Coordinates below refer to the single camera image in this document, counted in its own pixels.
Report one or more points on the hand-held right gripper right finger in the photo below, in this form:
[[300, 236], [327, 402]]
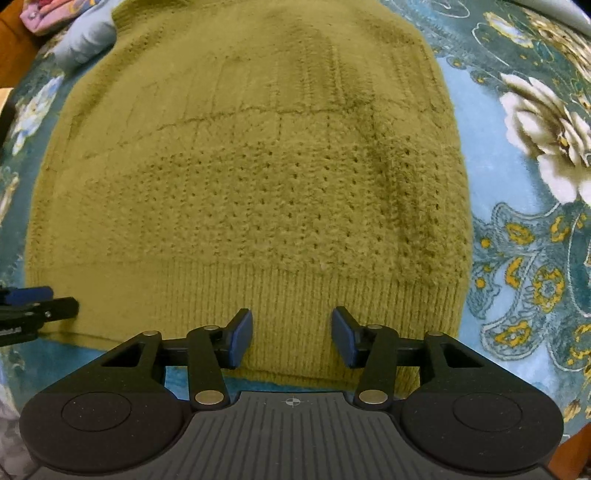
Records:
[[342, 337]]

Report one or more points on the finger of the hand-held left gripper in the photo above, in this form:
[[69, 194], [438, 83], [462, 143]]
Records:
[[30, 294], [55, 309]]

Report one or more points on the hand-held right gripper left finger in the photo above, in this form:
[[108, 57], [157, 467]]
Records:
[[243, 339]]

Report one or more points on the olive green knitted sweater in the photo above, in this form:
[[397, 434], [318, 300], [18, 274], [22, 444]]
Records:
[[258, 194]]

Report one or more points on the grey patterned cloth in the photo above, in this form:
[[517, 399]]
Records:
[[9, 438]]

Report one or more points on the teal floral bed sheet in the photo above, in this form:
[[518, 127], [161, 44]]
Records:
[[521, 221]]

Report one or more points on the light blue cloth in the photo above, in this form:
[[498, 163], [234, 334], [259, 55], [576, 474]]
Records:
[[85, 41]]

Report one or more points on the pink purple cloth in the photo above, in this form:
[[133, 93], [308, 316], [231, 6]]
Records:
[[39, 14]]

